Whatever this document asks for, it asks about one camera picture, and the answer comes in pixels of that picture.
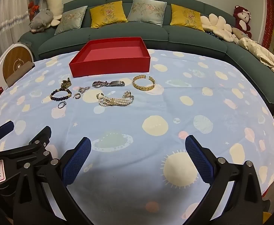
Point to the gold bangle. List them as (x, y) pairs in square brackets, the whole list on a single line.
[(143, 88)]

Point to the rhinestone hair clip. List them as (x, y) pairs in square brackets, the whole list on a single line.
[(128, 95)]

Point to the silver charm earrings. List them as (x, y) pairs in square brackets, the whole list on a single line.
[(83, 89)]

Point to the small beige plush toy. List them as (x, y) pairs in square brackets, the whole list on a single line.
[(239, 33)]

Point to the long white plush toy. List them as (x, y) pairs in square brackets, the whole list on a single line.
[(52, 2)]

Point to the grey pig plush toy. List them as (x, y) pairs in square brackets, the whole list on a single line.
[(40, 21)]

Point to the blue patterned cloth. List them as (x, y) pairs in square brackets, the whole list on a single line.
[(212, 34)]

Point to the cream puffy jacket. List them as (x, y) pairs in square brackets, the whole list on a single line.
[(261, 54)]

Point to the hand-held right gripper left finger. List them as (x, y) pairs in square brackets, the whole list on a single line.
[(77, 161)]

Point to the red curtain bow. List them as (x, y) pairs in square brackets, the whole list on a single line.
[(32, 8)]

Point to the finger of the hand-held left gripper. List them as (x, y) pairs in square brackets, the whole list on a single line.
[(6, 127), (42, 134)]

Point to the red monkey plush toy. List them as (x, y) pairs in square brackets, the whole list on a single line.
[(242, 20)]

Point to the green sofa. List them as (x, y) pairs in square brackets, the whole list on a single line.
[(127, 31)]

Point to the white flower cushion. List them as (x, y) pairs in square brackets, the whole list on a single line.
[(218, 23)]

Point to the red cardboard box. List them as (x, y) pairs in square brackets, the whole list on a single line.
[(111, 51)]

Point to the yellow embroidered cushion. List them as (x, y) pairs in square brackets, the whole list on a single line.
[(107, 13), (186, 17)]

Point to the white curtain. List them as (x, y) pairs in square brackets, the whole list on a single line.
[(8, 9)]

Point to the pale blue embroidered cushion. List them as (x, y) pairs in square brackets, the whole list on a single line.
[(148, 10), (71, 20)]

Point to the brown cardboard piece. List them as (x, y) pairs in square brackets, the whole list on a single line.
[(19, 72)]

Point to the gold watch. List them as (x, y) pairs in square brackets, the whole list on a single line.
[(66, 83)]

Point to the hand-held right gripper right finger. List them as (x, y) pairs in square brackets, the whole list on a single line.
[(199, 159)]

